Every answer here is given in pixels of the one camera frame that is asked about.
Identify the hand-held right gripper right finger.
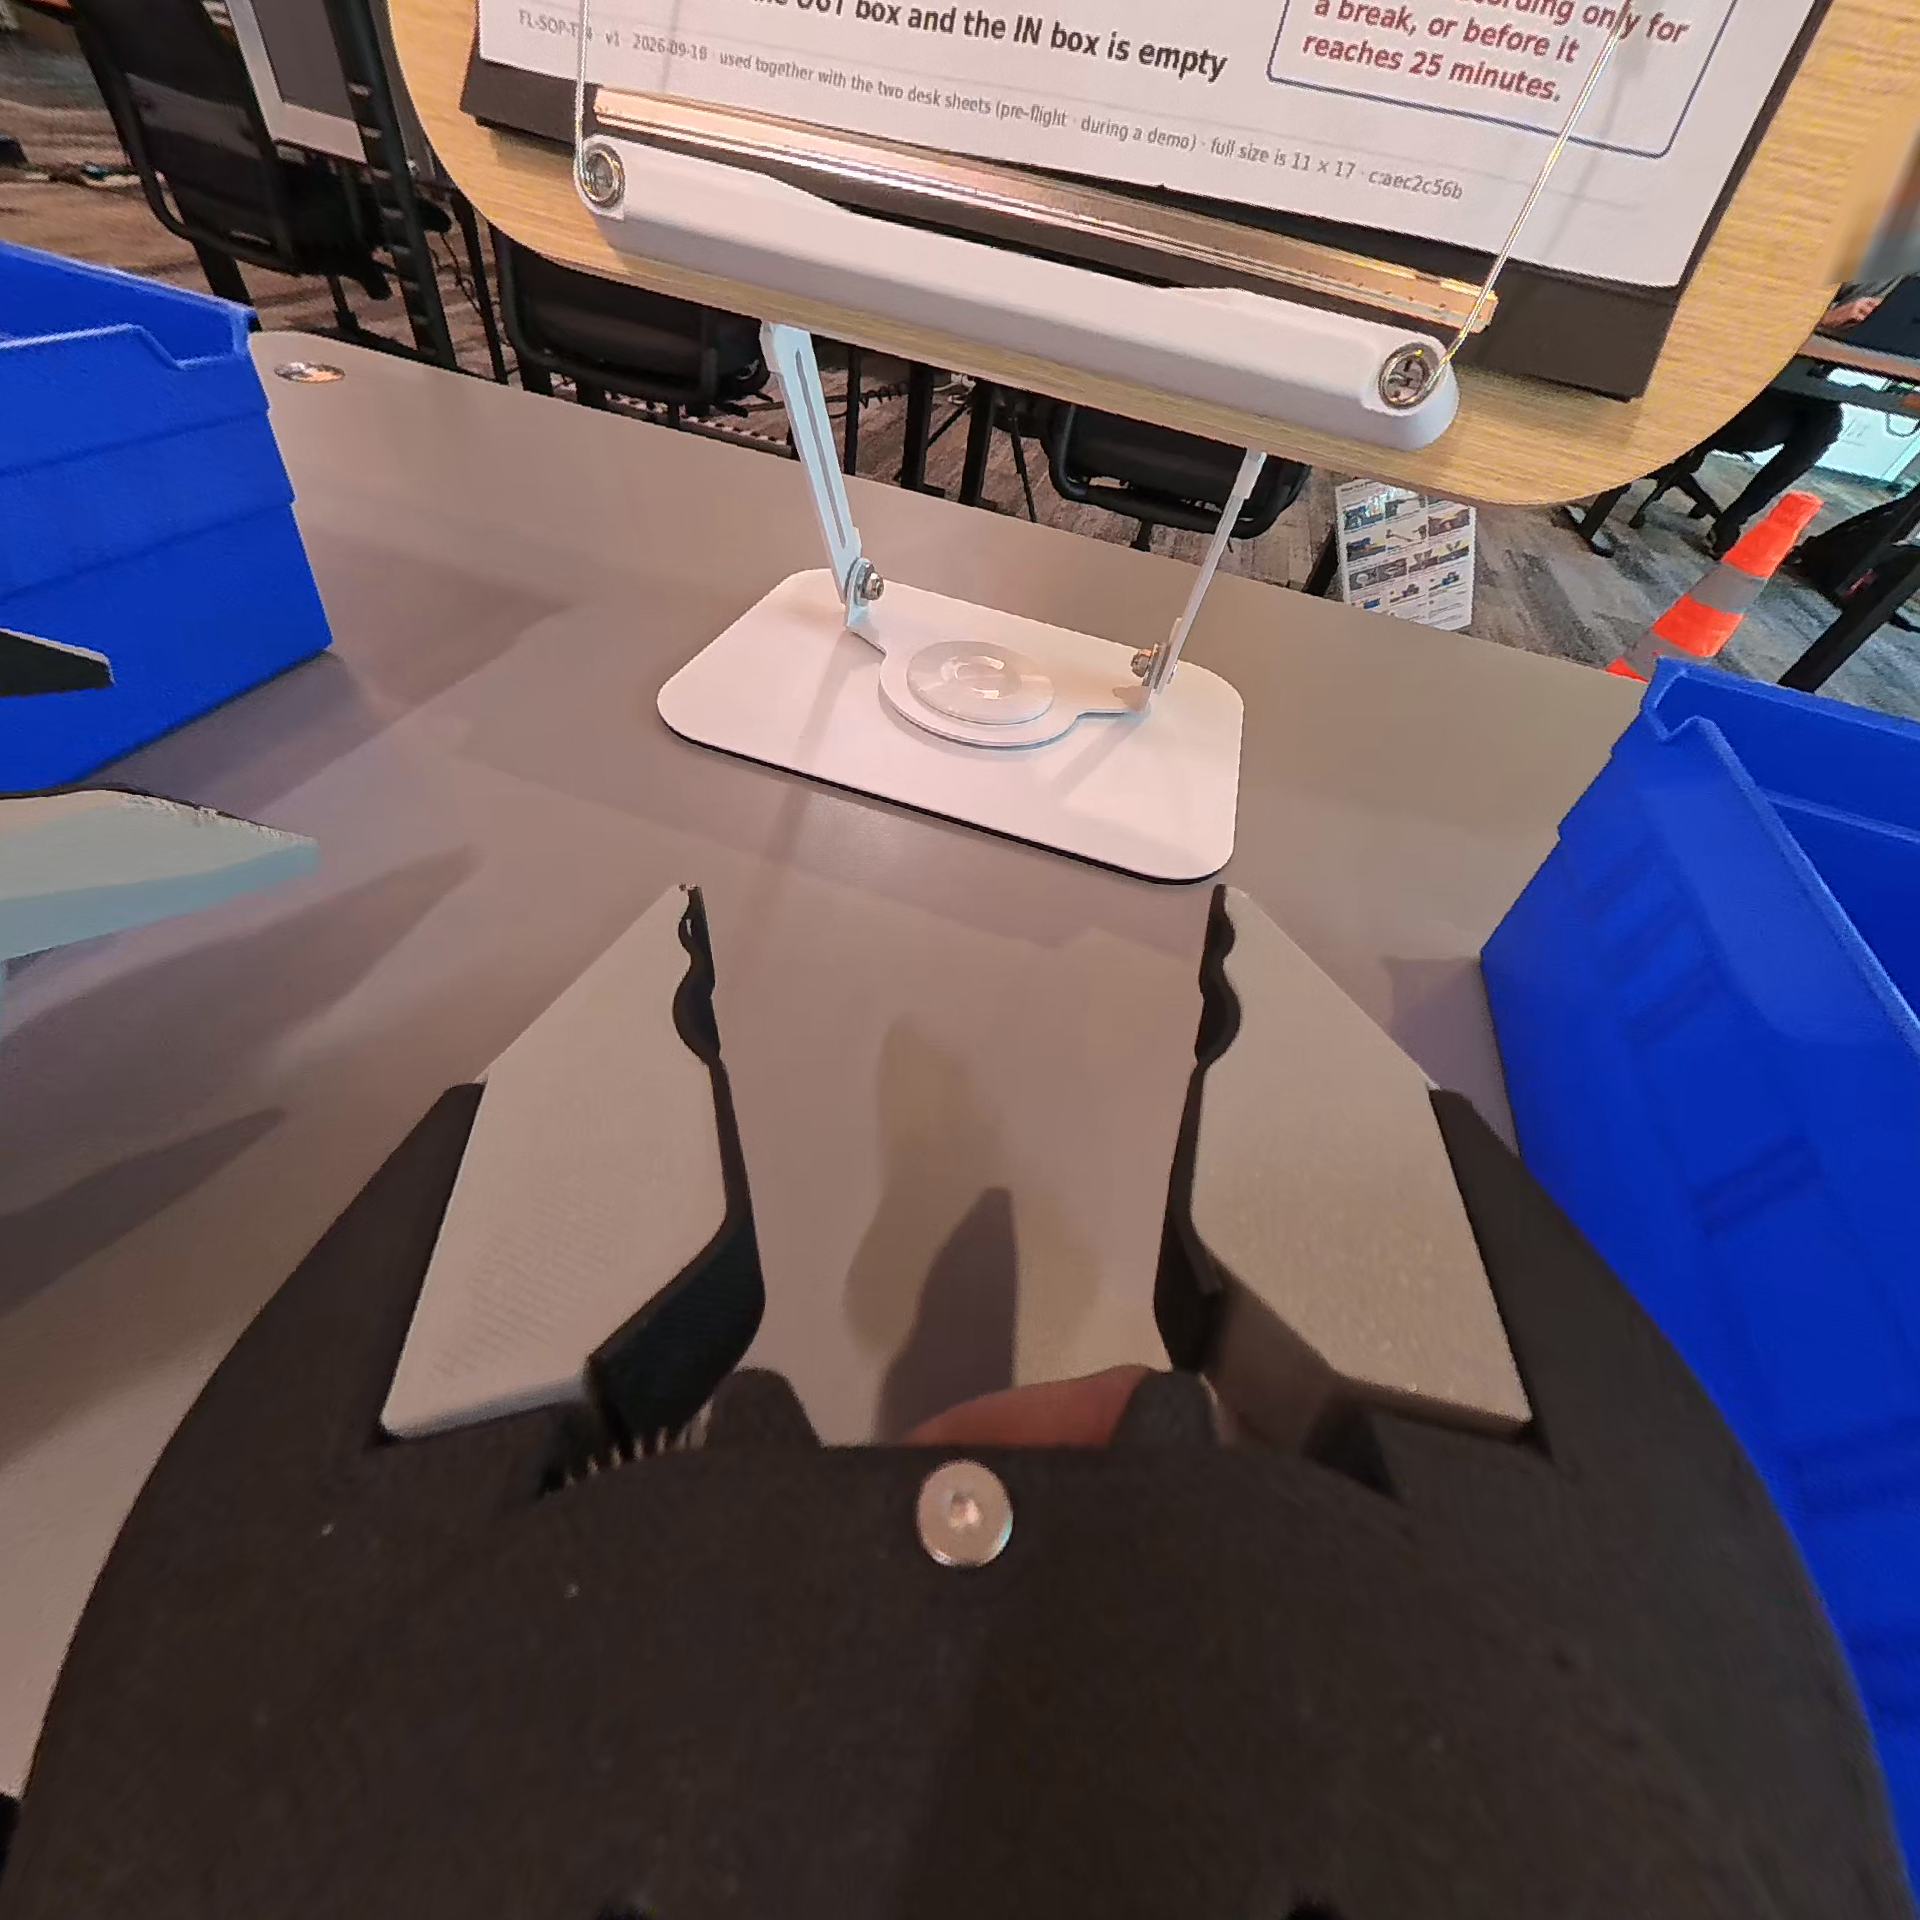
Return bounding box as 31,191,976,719
1154,883,1537,1444

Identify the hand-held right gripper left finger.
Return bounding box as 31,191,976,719
379,883,768,1449

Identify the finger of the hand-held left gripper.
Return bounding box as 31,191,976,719
0,792,320,965
0,627,117,703

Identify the blue plastic bin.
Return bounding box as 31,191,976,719
0,241,336,794
1482,660,1920,1853

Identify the white document stand wooden board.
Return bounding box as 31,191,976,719
386,0,1877,887

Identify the black office chair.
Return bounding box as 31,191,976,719
491,231,781,423
960,394,1314,549
75,0,459,369

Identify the printed picture sheet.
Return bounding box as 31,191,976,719
1332,479,1480,629

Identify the grey framed screen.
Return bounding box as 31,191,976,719
224,0,396,161

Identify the orange traffic cone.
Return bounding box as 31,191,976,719
1605,490,1826,681

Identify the printed instruction sheet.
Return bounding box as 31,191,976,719
477,0,1833,290

